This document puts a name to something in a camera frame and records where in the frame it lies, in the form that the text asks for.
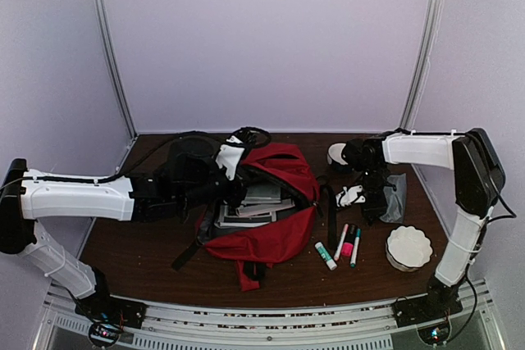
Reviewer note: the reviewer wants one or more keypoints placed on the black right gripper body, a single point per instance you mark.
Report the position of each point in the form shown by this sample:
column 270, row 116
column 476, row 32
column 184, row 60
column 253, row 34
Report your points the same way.
column 375, row 179

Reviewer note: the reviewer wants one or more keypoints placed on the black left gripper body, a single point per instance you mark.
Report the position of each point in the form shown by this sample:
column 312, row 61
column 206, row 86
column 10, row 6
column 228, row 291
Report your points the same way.
column 234, row 199

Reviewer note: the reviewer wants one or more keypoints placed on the grey notebook with barcodes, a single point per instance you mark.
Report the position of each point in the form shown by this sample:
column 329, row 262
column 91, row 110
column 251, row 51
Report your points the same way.
column 262, row 199

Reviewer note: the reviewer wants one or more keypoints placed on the grey pencil pouch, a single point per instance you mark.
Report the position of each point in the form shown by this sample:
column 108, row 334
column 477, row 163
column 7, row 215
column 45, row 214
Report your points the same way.
column 395, row 199

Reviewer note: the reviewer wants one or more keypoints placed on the grey ianra magazine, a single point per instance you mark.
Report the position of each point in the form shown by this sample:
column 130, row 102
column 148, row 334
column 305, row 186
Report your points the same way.
column 228, row 218

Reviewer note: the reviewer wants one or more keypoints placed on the red backpack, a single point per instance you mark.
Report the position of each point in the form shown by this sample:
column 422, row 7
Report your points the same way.
column 273, row 223

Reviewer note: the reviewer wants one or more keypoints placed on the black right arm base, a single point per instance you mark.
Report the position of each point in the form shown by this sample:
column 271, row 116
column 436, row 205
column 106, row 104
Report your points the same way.
column 426, row 309

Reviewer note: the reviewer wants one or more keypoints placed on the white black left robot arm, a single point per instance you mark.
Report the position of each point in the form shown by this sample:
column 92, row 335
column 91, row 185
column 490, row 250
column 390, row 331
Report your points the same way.
column 195, row 172

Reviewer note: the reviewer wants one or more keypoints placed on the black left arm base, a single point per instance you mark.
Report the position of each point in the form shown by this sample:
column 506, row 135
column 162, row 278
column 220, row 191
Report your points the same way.
column 112, row 311

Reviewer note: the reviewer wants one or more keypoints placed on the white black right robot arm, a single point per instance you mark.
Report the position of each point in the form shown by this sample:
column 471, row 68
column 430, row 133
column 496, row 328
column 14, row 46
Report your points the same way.
column 462, row 175

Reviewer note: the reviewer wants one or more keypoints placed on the white dark-rimmed bowl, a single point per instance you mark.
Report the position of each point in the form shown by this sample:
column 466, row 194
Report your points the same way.
column 335, row 159

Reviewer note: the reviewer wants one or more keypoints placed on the white pink marker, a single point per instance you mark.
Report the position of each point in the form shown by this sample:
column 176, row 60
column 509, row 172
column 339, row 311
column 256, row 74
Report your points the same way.
column 341, row 242

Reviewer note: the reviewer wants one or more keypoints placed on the black pink highlighter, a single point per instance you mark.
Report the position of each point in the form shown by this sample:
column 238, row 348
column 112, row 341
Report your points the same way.
column 348, row 244

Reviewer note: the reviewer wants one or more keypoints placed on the white scalloped dish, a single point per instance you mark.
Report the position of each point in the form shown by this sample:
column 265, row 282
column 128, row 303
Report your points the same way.
column 408, row 249

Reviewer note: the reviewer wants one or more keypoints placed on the white teal marker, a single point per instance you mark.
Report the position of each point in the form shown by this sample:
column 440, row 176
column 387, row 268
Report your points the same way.
column 353, row 259

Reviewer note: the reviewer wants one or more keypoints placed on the white green glue stick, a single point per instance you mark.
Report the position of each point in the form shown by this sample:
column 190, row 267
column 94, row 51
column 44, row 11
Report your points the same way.
column 325, row 256

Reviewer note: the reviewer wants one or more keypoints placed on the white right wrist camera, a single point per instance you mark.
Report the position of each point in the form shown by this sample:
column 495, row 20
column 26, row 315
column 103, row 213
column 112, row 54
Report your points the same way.
column 349, row 196

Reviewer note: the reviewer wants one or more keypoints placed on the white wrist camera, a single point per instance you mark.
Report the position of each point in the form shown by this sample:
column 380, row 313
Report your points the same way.
column 349, row 196
column 229, row 156

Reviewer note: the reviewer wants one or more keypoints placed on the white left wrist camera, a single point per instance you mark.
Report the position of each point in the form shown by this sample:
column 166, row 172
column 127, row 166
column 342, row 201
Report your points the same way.
column 229, row 156

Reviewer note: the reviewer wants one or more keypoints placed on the aluminium front rail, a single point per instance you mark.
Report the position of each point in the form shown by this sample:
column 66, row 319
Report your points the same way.
column 365, row 325

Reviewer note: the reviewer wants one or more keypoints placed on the right aluminium frame post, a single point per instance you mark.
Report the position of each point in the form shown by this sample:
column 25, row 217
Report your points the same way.
column 422, row 64

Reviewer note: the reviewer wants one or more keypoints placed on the aluminium frame post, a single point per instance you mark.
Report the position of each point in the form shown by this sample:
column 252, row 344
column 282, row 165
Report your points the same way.
column 422, row 64
column 112, row 66

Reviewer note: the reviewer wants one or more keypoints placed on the left aluminium frame post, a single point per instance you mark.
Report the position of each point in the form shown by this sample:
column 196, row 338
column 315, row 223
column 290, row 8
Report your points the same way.
column 112, row 66

